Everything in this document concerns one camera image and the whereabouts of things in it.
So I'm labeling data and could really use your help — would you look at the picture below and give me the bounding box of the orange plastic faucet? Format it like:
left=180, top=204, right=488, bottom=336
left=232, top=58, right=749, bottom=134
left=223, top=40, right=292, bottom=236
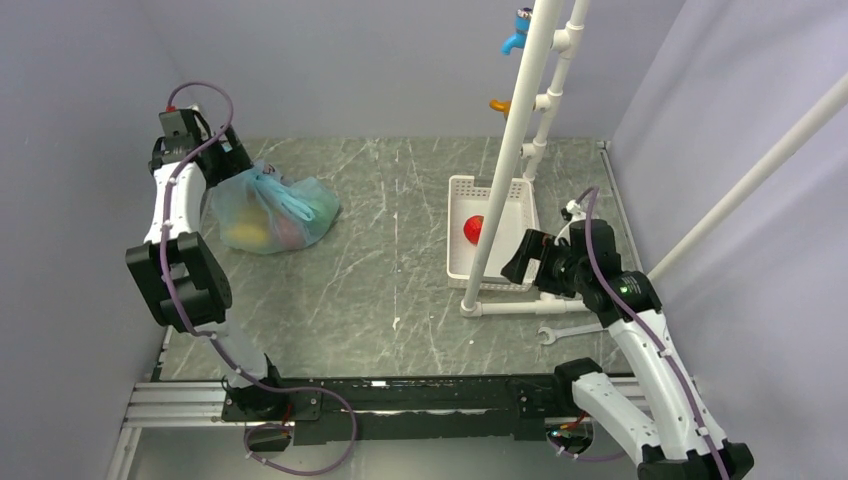
left=489, top=99, right=511, bottom=119

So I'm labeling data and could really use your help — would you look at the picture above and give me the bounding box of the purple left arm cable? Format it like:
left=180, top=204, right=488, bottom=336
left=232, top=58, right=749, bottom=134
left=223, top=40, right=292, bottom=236
left=157, top=81, right=358, bottom=477

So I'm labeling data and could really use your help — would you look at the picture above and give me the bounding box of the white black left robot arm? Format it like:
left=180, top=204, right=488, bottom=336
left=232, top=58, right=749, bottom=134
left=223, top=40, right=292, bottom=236
left=125, top=106, right=290, bottom=420

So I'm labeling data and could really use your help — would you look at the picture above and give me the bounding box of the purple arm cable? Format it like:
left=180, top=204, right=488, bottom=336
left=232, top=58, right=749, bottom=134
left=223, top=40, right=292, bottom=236
left=157, top=81, right=358, bottom=477
left=547, top=186, right=731, bottom=480

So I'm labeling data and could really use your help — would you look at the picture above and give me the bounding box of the white diagonal pipe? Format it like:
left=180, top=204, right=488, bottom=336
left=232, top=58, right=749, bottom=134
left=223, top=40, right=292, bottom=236
left=648, top=73, right=847, bottom=280

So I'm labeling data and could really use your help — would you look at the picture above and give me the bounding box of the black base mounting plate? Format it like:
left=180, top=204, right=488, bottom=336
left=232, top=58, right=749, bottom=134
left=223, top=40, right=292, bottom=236
left=222, top=374, right=580, bottom=446

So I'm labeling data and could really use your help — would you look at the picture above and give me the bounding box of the red fake fruit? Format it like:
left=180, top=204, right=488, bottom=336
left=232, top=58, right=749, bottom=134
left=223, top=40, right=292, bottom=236
left=463, top=215, right=484, bottom=245

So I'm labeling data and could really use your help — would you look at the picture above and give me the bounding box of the silver open-end wrench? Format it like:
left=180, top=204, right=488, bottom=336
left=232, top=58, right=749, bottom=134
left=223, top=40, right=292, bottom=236
left=537, top=324, right=604, bottom=346

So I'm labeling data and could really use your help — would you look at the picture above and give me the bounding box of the white pvc pipe rack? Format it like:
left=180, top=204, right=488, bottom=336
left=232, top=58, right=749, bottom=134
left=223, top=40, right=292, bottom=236
left=460, top=1, right=591, bottom=318

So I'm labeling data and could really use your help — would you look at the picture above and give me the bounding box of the aluminium extrusion rail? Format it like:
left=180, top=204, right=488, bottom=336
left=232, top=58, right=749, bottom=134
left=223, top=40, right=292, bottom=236
left=123, top=382, right=225, bottom=428

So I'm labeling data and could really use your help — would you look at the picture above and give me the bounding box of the blue plastic faucet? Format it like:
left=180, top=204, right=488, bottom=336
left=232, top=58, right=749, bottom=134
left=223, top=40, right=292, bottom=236
left=500, top=7, right=533, bottom=56

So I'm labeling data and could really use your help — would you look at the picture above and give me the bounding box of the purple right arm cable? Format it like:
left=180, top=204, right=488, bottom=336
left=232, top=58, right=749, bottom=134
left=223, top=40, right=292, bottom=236
left=547, top=186, right=731, bottom=480

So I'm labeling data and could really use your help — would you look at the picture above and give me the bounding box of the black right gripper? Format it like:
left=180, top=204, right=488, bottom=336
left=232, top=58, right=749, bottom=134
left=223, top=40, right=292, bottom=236
left=501, top=228, right=589, bottom=298

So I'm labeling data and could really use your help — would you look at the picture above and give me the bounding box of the white perforated plastic basket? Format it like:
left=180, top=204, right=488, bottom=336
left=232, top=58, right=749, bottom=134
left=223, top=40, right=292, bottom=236
left=446, top=174, right=541, bottom=293

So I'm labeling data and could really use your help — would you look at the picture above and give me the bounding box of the blue printed plastic bag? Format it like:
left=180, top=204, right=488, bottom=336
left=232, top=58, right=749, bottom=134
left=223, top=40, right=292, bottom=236
left=211, top=161, right=341, bottom=255

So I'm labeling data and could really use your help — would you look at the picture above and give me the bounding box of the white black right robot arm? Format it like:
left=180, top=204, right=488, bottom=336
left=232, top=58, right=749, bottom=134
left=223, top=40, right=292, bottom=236
left=501, top=220, right=754, bottom=479

